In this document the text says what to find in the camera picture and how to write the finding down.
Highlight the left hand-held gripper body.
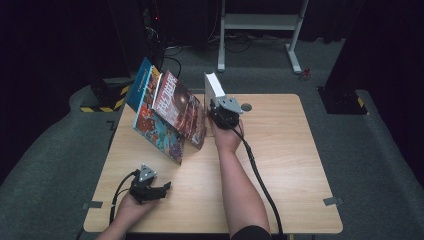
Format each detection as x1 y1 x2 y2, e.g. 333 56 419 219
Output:
128 163 162 205

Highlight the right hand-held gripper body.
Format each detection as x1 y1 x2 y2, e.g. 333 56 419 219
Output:
207 96 244 131

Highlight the clear acrylic book rack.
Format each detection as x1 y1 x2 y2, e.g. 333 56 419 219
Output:
190 88 216 138

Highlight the white book with red band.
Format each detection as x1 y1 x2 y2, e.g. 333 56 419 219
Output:
203 72 228 109

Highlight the thin glossy magazine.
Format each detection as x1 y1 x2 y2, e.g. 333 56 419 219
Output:
151 69 208 150

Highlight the light blue cartoon picture book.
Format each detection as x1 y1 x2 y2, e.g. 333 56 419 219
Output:
131 65 186 166

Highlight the dark blue picture book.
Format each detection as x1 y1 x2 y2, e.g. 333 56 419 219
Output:
125 57 154 113

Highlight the person's left hand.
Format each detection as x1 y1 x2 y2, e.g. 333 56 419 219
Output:
114 191 161 225

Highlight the person's right hand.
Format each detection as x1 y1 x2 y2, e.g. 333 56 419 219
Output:
213 120 245 154

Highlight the grey tape piece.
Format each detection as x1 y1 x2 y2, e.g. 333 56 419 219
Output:
322 196 344 207
82 200 104 210

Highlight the dark equipment tower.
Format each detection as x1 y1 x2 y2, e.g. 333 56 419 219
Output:
141 0 168 73

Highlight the black yellow striped base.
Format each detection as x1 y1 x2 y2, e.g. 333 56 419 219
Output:
79 78 130 113
317 85 369 116

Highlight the person's black sleeve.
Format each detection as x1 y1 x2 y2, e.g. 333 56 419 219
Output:
230 225 274 240

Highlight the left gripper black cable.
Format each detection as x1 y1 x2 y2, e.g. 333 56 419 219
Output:
109 169 139 226

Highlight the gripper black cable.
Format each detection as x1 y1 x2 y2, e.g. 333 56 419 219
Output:
109 169 139 226
229 123 284 236

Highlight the black floor cable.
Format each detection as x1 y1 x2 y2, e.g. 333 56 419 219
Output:
159 46 183 81

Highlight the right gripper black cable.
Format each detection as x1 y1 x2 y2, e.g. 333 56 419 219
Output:
229 123 284 236

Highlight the floor cable bundle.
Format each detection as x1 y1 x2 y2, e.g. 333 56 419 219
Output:
208 31 291 54

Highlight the white metal frame desk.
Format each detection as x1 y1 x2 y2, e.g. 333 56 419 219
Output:
217 0 311 75

